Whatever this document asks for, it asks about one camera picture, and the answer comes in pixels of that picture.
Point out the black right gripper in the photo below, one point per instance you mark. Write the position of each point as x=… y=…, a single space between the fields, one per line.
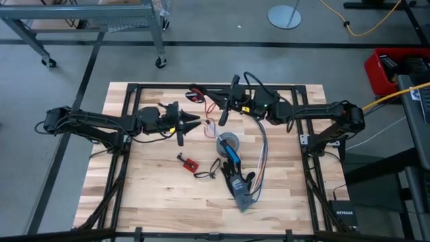
x=250 y=101

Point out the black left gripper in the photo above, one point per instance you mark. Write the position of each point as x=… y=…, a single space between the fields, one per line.
x=169 y=119

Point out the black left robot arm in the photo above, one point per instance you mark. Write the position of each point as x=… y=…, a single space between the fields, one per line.
x=94 y=121

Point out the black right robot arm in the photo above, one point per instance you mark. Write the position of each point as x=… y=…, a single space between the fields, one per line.
x=312 y=111

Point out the small red circuit board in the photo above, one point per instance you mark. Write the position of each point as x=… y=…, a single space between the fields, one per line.
x=190 y=165

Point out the clear safety glasses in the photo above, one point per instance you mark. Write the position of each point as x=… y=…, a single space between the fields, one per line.
x=212 y=174

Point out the black grey work glove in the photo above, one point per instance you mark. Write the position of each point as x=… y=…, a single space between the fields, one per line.
x=239 y=188

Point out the round grey stand base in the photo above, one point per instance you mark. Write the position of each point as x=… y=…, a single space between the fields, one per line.
x=282 y=18

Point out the black horizontal rig bar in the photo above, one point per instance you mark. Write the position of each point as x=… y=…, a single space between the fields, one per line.
x=215 y=236

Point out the red plastic bin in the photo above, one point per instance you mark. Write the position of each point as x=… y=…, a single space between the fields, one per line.
x=374 y=72

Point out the grey metal wheeled cart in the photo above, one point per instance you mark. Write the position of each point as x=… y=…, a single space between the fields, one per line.
x=77 y=11

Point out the black electronic device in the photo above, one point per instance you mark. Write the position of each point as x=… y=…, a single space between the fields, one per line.
x=389 y=65

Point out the grey desk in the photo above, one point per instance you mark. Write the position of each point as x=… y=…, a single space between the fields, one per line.
x=416 y=134

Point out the grey duct tape roll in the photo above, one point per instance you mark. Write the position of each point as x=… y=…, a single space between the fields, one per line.
x=235 y=141

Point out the black aluminium table frame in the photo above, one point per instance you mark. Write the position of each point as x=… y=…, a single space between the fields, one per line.
x=154 y=86

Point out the silver mounting bracket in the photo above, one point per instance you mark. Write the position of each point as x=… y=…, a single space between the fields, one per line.
x=304 y=139

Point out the black Netgear network switch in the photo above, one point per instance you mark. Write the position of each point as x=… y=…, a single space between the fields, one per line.
x=344 y=215

